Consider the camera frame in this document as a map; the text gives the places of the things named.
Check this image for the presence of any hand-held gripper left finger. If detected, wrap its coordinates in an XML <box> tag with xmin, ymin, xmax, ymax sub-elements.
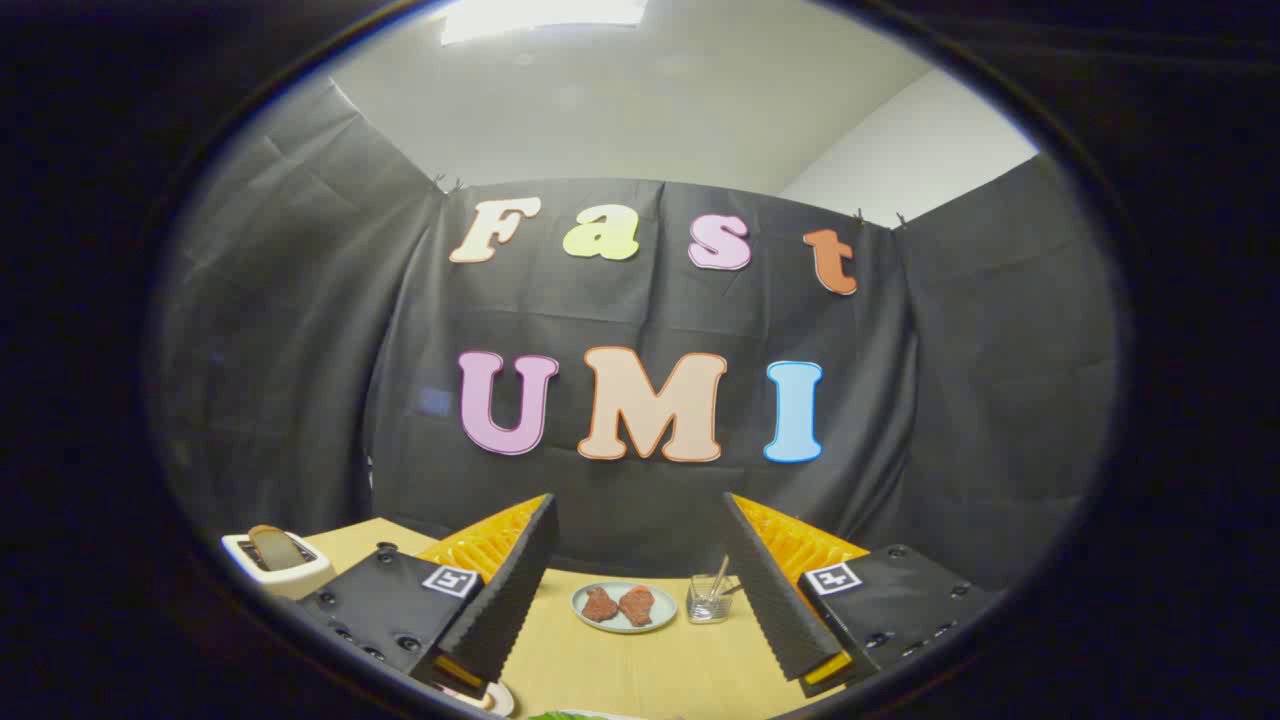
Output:
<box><xmin>297</xmin><ymin>493</ymin><xmax>561</xmax><ymax>699</ymax></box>

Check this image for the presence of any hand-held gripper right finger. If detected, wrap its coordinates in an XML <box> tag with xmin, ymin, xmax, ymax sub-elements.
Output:
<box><xmin>722</xmin><ymin>492</ymin><xmax>1004</xmax><ymax>699</ymax></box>

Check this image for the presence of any brown bread slice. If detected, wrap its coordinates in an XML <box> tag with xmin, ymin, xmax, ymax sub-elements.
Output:
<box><xmin>248</xmin><ymin>525</ymin><xmax>293</xmax><ymax>571</ymax></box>

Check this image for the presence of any black backdrop cloth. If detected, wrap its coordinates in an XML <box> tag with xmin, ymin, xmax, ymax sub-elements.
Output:
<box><xmin>150</xmin><ymin>75</ymin><xmax>1119</xmax><ymax>591</ymax></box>

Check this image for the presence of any thin metal utensil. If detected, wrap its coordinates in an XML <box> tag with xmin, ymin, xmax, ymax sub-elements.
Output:
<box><xmin>706</xmin><ymin>555</ymin><xmax>745</xmax><ymax>613</ymax></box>

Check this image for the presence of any clear glass cup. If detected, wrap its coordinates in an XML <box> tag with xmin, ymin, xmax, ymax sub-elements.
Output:
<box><xmin>686</xmin><ymin>573</ymin><xmax>736</xmax><ymax>625</ymax></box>

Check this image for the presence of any cream round plate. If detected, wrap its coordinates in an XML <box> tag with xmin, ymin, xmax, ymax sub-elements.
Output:
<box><xmin>440</xmin><ymin>680</ymin><xmax>516</xmax><ymax>718</ymax></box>

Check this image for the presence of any pale green round plate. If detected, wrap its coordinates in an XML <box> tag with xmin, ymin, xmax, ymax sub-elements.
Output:
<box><xmin>571</xmin><ymin>582</ymin><xmax>679</xmax><ymax>635</ymax></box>

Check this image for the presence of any white toaster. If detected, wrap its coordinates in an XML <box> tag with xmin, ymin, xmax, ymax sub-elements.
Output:
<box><xmin>221</xmin><ymin>528</ymin><xmax>336</xmax><ymax>601</ymax></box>

